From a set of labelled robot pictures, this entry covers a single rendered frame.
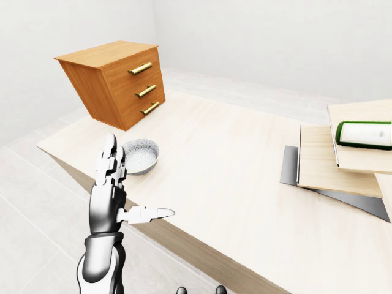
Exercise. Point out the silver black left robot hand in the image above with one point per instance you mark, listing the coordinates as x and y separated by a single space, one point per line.
105 208

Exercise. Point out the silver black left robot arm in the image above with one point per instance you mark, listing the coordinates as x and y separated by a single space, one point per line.
96 260

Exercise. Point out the pale wooden wine rack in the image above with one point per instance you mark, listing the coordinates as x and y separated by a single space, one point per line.
318 159

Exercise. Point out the grey patterned bowl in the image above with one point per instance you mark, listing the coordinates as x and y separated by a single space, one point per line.
142 157

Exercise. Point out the wooden cabinet drawer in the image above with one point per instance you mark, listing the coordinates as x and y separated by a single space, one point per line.
125 92
131 114
119 69

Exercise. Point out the small dark rounded shape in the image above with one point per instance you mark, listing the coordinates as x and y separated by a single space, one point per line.
220 290
181 291

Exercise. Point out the wooden cabinet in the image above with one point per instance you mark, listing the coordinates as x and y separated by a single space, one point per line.
88 82

